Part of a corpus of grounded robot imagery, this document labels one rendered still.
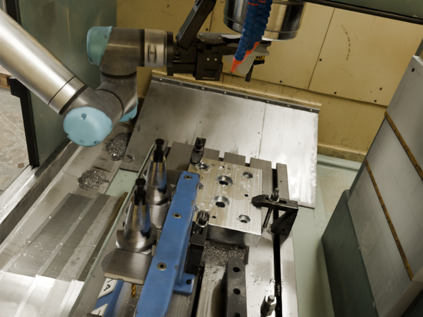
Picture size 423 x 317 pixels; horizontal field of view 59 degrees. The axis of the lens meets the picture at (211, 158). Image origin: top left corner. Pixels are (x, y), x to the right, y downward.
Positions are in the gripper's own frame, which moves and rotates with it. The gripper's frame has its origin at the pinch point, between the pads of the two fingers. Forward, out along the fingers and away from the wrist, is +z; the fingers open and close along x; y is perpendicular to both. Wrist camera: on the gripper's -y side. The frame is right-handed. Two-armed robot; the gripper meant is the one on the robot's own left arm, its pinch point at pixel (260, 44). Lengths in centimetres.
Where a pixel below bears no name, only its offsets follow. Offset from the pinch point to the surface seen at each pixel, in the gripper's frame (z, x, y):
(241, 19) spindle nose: -6.4, 5.7, -6.3
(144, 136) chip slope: -25, -76, 71
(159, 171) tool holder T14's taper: -21.7, 25.5, 14.4
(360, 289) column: 37, 18, 63
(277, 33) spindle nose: 0.4, 7.7, -4.8
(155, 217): -22.4, 30.5, 20.5
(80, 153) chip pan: -52, -63, 72
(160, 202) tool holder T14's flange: -21.5, 27.1, 20.1
